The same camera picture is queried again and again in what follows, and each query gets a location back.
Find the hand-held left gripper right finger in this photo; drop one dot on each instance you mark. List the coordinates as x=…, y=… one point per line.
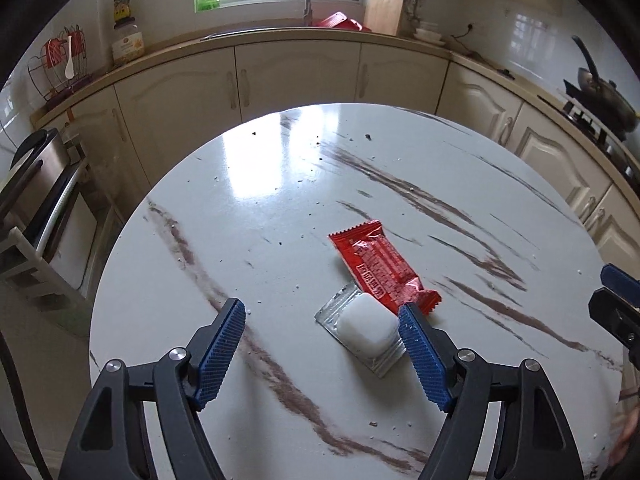
x=422, y=355

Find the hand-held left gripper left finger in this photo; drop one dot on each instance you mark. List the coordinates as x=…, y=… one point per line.
x=220, y=350

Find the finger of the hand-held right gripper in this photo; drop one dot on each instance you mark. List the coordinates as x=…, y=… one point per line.
x=620, y=280

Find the clear packet with white block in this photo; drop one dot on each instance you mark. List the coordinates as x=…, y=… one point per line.
x=365, y=327

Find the red snack wrapper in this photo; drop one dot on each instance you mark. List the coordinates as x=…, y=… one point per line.
x=382, y=265

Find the black gas stove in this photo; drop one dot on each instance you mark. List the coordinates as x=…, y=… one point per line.
x=600, y=135

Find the black wok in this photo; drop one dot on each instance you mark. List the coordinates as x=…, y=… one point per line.
x=607, y=97

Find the white appliance shelf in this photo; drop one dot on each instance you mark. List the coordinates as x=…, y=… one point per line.
x=60, y=240

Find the stainless steel oven appliance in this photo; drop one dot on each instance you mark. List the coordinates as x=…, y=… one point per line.
x=35, y=160

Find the cream kitchen cabinets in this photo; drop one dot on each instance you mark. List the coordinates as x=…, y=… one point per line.
x=300, y=75

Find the stack of white bowls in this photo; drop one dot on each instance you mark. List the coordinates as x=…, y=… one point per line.
x=429, y=34

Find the clear jar with label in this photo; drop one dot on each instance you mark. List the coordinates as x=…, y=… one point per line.
x=127, y=45

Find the white plastic spoon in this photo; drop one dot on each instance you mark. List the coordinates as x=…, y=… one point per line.
x=69, y=62

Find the wooden cutting board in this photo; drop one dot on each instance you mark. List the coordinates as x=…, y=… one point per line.
x=384, y=14

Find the dark bottle with yellow label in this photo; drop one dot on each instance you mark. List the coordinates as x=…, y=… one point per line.
x=121, y=7

